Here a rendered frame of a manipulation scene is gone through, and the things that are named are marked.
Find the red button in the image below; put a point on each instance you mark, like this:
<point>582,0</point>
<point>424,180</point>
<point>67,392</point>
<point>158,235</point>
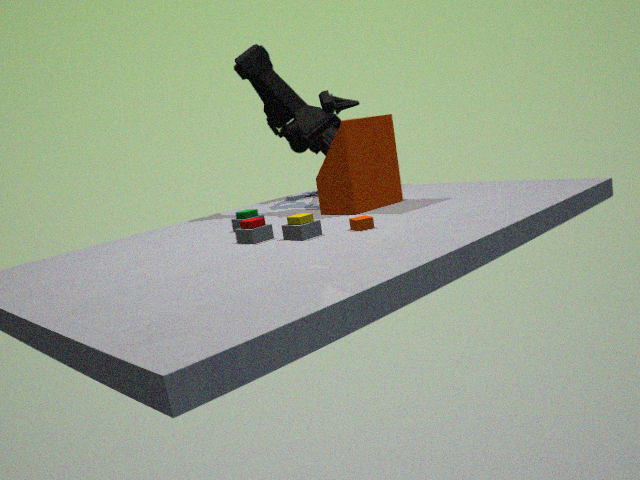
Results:
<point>253,230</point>

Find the yellow button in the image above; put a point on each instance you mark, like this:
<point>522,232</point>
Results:
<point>301,227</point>

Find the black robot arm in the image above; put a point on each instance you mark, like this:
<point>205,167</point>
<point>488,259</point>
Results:
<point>312,128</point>

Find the green button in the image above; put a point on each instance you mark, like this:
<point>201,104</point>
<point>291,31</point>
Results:
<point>244,215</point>

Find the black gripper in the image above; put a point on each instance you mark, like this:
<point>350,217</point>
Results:
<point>331,103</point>

